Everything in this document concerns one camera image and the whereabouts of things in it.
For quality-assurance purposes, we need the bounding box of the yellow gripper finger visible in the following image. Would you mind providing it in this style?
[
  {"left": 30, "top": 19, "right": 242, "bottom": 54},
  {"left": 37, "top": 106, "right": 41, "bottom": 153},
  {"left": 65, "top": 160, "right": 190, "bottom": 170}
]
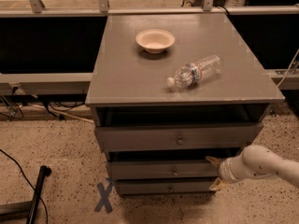
[
  {"left": 209, "top": 177, "right": 228, "bottom": 191},
  {"left": 205, "top": 156, "right": 223, "bottom": 167}
]

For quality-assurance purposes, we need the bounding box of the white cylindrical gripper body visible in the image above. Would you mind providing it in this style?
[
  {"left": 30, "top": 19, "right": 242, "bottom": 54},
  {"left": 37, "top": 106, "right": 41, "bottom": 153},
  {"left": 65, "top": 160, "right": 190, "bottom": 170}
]
[{"left": 219, "top": 156, "right": 246, "bottom": 183}]

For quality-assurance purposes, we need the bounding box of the grey drawer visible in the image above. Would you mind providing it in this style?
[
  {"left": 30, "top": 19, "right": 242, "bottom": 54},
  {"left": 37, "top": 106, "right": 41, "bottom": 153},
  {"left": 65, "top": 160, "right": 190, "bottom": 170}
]
[
  {"left": 107, "top": 159, "right": 219, "bottom": 180},
  {"left": 115, "top": 178, "right": 216, "bottom": 195},
  {"left": 95, "top": 122, "right": 263, "bottom": 152}
]

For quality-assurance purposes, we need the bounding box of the grey bottom drawer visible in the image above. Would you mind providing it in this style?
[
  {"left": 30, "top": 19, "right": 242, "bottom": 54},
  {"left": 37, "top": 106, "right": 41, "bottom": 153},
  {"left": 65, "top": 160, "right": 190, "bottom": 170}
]
[{"left": 115, "top": 178, "right": 216, "bottom": 195}]

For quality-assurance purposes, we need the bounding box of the grey wooden drawer cabinet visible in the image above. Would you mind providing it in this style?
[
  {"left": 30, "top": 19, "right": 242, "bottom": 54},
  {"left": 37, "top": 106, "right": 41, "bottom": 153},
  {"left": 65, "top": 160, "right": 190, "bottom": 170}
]
[{"left": 85, "top": 13, "right": 286, "bottom": 198}]

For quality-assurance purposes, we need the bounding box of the grey top drawer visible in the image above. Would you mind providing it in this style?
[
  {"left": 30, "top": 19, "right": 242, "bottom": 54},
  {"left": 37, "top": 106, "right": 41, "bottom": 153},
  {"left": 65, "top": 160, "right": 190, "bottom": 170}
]
[{"left": 95, "top": 122, "right": 263, "bottom": 152}]

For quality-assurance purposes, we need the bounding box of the clear plastic water bottle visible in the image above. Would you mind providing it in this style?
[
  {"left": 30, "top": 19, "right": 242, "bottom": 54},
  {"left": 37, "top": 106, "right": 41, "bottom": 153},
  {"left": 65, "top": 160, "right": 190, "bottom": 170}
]
[{"left": 166, "top": 55, "right": 223, "bottom": 89}]

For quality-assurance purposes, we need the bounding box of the blue tape X mark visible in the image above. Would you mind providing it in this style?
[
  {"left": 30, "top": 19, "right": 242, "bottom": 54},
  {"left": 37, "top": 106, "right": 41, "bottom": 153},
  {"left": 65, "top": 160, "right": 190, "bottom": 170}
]
[{"left": 94, "top": 178, "right": 114, "bottom": 214}]

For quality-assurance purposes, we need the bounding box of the beige paper bowl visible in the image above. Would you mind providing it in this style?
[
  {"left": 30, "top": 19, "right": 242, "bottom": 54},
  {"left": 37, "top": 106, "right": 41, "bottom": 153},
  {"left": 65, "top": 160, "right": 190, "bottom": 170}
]
[{"left": 135, "top": 29, "right": 176, "bottom": 54}]

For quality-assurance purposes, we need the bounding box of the black metal stand leg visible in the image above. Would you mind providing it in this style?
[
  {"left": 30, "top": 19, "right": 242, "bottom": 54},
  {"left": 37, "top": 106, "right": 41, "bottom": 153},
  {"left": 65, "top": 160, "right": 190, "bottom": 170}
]
[{"left": 0, "top": 165, "right": 51, "bottom": 224}]

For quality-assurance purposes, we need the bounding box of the white cable at right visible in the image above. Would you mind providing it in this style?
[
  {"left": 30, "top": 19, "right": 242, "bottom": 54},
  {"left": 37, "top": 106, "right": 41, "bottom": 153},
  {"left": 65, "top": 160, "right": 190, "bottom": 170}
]
[{"left": 276, "top": 49, "right": 299, "bottom": 89}]

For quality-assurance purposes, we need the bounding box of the cable bundle under railing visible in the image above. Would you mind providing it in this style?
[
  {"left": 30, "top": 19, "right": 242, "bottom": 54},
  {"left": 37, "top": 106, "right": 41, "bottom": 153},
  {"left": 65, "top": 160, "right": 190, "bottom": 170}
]
[{"left": 0, "top": 86, "right": 95, "bottom": 124}]

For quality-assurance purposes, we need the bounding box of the black floor cable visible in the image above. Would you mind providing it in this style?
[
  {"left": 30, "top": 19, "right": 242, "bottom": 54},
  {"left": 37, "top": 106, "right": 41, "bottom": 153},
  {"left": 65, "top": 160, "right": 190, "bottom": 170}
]
[{"left": 0, "top": 148, "right": 50, "bottom": 224}]

